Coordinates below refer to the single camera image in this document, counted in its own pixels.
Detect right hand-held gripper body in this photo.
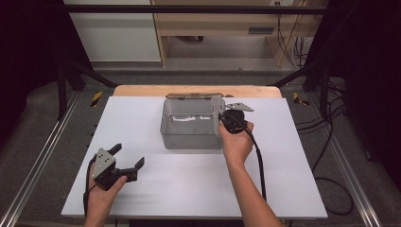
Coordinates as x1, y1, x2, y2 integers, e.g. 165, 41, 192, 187
221, 101, 254, 134

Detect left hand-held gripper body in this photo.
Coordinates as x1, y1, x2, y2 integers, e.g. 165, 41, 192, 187
92, 148, 139, 191

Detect transparent grey plastic box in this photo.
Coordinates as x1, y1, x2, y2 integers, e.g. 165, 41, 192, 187
160, 96, 227, 150

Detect person's right hand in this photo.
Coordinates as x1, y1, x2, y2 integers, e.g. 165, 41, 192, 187
218, 121, 254, 165

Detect person's left hand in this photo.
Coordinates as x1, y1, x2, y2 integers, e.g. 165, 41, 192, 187
86, 164, 129, 206

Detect transparent grey box lid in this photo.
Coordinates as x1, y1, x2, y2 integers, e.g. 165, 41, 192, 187
165, 92, 225, 101

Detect yellow black floor tape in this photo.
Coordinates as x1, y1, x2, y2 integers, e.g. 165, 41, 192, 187
90, 91, 104, 108
292, 92, 311, 107

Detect white table board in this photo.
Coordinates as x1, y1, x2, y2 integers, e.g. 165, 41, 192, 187
61, 96, 329, 220

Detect wooden table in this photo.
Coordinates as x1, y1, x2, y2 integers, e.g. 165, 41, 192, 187
113, 84, 283, 98

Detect wooden desk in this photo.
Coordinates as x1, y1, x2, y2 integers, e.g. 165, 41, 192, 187
150, 0, 329, 68

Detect white cabinet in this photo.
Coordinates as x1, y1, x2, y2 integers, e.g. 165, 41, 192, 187
62, 0, 162, 63

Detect dark curtain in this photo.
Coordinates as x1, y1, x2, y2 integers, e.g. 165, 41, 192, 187
305, 0, 401, 183
0, 0, 93, 146

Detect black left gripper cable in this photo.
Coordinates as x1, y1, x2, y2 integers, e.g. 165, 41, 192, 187
82, 155, 97, 218

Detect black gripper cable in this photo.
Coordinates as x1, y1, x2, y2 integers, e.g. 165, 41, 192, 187
82, 155, 97, 218
225, 112, 355, 217

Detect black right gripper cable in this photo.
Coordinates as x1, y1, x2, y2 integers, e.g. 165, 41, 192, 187
225, 112, 355, 217

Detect metal floor rail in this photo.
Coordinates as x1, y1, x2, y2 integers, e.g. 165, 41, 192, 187
327, 135, 382, 227
0, 91, 81, 227

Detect black frame stand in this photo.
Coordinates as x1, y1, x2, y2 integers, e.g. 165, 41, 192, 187
56, 60, 117, 121
268, 61, 330, 117

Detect hanging desk cables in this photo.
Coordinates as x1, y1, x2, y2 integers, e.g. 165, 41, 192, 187
274, 1, 318, 68

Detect black floor cables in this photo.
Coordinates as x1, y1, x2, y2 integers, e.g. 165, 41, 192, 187
295, 79, 348, 178

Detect black horizontal frame bar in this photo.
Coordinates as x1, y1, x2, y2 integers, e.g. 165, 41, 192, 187
62, 4, 329, 15

